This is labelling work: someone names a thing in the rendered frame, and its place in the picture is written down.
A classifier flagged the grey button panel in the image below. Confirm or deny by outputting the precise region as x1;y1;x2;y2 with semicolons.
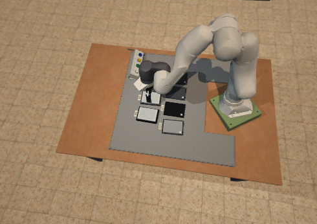
128;49;144;80

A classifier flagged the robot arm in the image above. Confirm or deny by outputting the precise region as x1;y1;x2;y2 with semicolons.
134;13;259;118

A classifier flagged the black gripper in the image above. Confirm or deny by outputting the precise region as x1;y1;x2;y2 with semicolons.
146;86;154;104

